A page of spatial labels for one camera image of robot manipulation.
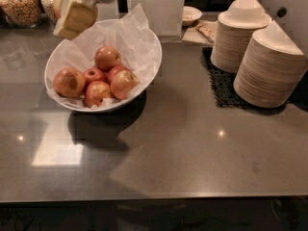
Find small hidden red apple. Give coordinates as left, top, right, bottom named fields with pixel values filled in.
left=84, top=67, right=106, bottom=84

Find left red apple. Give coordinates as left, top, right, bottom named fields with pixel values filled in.
left=53, top=67, right=87, bottom=98

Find left cereal glass jar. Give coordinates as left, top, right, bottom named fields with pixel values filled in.
left=0, top=0, right=41, bottom=27

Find left stack paper bowls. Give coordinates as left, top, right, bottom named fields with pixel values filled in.
left=210, top=0, right=271, bottom=73

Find white slanted bowl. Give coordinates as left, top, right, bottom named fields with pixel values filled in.
left=43, top=18, right=163, bottom=114

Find small white bowl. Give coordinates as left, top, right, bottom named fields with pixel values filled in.
left=182, top=6, right=202, bottom=26

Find right red apple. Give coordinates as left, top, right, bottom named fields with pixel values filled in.
left=111, top=70, right=140, bottom=100

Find white paper bowl liner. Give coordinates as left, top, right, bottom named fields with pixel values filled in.
left=46, top=2, right=161, bottom=110

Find right white sign holder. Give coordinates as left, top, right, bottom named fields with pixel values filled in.
left=128, top=0, right=185, bottom=37

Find paper napkin with bread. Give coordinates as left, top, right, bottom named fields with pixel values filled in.
left=182, top=20, right=217, bottom=45

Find cereal glass jar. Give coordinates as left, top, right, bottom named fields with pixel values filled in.
left=40, top=0, right=60, bottom=24
left=0, top=0, right=41, bottom=27

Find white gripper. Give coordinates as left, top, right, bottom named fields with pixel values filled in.
left=54, top=0, right=115, bottom=39

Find right cereal glass jar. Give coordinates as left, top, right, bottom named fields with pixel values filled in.
left=40, top=0, right=60, bottom=24

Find left white sign holder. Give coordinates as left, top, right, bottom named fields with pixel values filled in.
left=97, top=1, right=118, bottom=21

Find black rubber mat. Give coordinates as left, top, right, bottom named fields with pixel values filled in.
left=201, top=47, right=252, bottom=109

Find stack paper bowls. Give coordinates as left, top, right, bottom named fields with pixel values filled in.
left=210, top=0, right=271, bottom=73
left=233, top=21, right=308, bottom=108

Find right stack paper bowls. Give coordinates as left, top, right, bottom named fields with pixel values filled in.
left=233, top=21, right=308, bottom=108

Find hidden middle red apple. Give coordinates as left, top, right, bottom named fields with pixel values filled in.
left=107, top=65, right=129, bottom=84

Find back red apple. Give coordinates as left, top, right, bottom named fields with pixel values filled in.
left=94, top=46, right=121, bottom=72

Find white sign holder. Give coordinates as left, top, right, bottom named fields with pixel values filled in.
left=128, top=0, right=185, bottom=37
left=97, top=1, right=118, bottom=21

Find front middle red apple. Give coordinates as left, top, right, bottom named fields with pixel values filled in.
left=85, top=81, right=113, bottom=108

